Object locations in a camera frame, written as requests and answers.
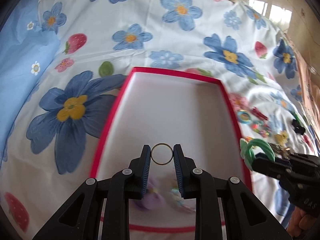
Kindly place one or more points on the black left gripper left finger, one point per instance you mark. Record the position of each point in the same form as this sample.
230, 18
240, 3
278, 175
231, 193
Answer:
99, 209

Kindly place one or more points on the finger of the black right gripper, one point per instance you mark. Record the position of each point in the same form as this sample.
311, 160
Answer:
274, 169

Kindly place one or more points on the person's hand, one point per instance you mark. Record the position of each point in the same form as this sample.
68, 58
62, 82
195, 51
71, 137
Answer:
303, 226

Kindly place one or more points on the yellow flower hair clip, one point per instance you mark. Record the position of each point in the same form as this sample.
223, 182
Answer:
281, 138

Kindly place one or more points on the purple hair accessory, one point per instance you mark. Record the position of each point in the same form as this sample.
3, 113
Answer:
152, 199

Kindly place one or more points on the black hair clip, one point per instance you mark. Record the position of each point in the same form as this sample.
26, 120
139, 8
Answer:
297, 127

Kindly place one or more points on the red hair clip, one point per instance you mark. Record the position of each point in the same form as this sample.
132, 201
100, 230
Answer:
258, 114

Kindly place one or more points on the red white shallow box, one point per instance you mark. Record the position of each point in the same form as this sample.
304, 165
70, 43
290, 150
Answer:
162, 108

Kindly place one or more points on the light blue pillow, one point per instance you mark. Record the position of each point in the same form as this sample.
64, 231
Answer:
26, 52

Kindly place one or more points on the floral bed sheet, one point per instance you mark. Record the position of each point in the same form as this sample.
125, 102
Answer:
57, 131

